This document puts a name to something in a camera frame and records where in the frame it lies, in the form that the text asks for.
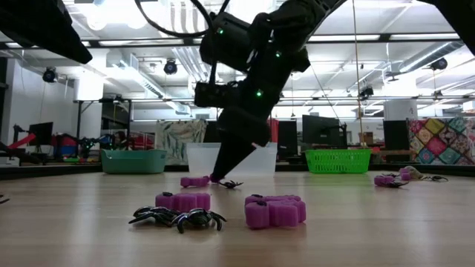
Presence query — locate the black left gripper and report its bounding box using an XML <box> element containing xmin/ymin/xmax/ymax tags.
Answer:
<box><xmin>0</xmin><ymin>0</ymin><xmax>94</xmax><ymax>65</ymax></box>

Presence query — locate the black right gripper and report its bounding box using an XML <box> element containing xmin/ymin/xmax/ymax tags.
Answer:
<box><xmin>210</xmin><ymin>105</ymin><xmax>272</xmax><ymax>182</ymax></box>

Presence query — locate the clear plastic bin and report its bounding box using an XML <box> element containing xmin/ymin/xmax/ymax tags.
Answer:
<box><xmin>186</xmin><ymin>142</ymin><xmax>278</xmax><ymax>177</ymax></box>

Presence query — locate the black upright panel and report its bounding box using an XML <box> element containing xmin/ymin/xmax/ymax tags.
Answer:
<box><xmin>278</xmin><ymin>120</ymin><xmax>299</xmax><ymax>157</ymax></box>
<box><xmin>382</xmin><ymin>119</ymin><xmax>410</xmax><ymax>151</ymax></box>
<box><xmin>204</xmin><ymin>121</ymin><xmax>220</xmax><ymax>144</ymax></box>

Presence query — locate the orange cloth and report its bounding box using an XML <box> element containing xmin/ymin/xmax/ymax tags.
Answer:
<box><xmin>266</xmin><ymin>118</ymin><xmax>280</xmax><ymax>144</ymax></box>

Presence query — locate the leaf print cloth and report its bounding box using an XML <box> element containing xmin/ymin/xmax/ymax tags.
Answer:
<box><xmin>154</xmin><ymin>119</ymin><xmax>208</xmax><ymax>166</ymax></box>

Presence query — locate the black metal stand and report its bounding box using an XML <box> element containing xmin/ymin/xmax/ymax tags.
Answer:
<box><xmin>73</xmin><ymin>97</ymin><xmax>133</xmax><ymax>150</ymax></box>

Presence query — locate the black monitor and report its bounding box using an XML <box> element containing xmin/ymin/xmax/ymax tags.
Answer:
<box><xmin>301</xmin><ymin>114</ymin><xmax>349</xmax><ymax>150</ymax></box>
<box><xmin>27</xmin><ymin>121</ymin><xmax>54</xmax><ymax>147</ymax></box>

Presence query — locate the red box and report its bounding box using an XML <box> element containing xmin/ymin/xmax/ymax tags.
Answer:
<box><xmin>51</xmin><ymin>134</ymin><xmax>78</xmax><ymax>147</ymax></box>

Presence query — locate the teal plastic bin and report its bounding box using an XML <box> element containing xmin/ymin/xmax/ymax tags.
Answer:
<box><xmin>100</xmin><ymin>148</ymin><xmax>168</xmax><ymax>175</ymax></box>

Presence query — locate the green plastic basket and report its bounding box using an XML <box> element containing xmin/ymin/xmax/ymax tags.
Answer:
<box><xmin>304</xmin><ymin>148</ymin><xmax>372</xmax><ymax>174</ymax></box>

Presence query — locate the person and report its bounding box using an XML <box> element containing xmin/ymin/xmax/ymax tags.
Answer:
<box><xmin>114</xmin><ymin>129</ymin><xmax>129</xmax><ymax>150</ymax></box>

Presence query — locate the cream plastic skull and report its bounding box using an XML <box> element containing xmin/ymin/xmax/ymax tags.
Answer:
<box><xmin>404</xmin><ymin>165</ymin><xmax>425</xmax><ymax>181</ymax></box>

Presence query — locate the colourful patchwork quilt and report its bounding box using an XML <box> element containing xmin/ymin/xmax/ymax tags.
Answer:
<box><xmin>407</xmin><ymin>116</ymin><xmax>475</xmax><ymax>166</ymax></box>

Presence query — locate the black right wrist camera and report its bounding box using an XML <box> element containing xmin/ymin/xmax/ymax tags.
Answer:
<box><xmin>194</xmin><ymin>81</ymin><xmax>240</xmax><ymax>109</ymax></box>

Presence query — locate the white ceiling duct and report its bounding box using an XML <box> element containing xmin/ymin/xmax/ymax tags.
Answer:
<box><xmin>106</xmin><ymin>50</ymin><xmax>191</xmax><ymax>115</ymax></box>

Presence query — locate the yellow hanging rope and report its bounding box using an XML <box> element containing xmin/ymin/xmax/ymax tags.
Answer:
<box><xmin>350</xmin><ymin>0</ymin><xmax>364</xmax><ymax>149</ymax></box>

